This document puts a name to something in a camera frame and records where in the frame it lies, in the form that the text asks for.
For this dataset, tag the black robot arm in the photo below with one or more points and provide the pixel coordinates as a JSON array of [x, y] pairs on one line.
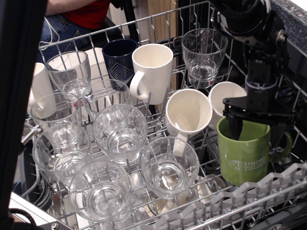
[[262, 33]]

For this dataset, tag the clear glass left middle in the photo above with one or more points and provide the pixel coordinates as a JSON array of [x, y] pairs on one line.
[[68, 110]]

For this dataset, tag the clear tall glass back left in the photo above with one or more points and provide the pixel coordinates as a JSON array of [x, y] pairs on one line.
[[70, 72]]

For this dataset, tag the small white cup right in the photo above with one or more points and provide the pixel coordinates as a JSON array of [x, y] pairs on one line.
[[219, 92]]

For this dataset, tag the clear glass front bottom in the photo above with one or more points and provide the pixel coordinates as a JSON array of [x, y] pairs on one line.
[[100, 192]]

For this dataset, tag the dark blue cup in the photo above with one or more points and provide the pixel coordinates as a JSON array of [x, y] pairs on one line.
[[118, 59]]

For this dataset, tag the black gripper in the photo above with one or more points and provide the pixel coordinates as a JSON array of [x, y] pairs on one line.
[[260, 104]]

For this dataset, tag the green ceramic mug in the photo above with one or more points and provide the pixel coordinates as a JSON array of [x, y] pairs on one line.
[[247, 159]]

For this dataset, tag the tilted white mug centre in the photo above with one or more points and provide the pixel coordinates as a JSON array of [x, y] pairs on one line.
[[188, 112]]

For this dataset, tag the clear tumbler back right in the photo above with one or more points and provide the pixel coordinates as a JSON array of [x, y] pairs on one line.
[[203, 52]]

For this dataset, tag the grey wire dishwasher rack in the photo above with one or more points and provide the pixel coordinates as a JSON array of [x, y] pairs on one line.
[[278, 202]]

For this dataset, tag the person in jeans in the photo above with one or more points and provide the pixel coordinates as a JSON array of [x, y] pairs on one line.
[[67, 20]]

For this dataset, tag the tall white mug with handle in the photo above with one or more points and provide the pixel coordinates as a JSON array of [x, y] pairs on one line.
[[153, 65]]

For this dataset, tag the speckled dark countertop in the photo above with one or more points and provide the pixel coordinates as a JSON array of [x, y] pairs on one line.
[[295, 21]]

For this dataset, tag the clear glass front centre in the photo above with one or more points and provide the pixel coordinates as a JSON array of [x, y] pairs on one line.
[[169, 166]]

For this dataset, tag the clear glass centre back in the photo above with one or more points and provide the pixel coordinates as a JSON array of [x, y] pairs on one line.
[[104, 93]]

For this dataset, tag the clear glass front left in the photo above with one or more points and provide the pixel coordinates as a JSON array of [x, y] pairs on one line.
[[61, 151]]

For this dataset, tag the white mug far left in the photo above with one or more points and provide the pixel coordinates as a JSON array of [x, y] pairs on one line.
[[41, 93]]

